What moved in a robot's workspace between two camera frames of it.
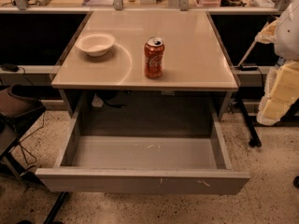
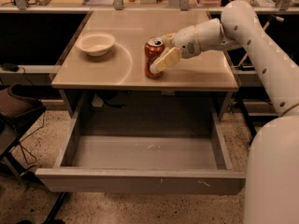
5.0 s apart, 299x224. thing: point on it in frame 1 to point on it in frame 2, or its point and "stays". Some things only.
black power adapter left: x=10 y=67 stays
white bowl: x=96 y=44 stays
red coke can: x=154 y=57 stays
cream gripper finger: x=267 y=35 to x=167 y=39
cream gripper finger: x=280 y=93 to x=171 y=57
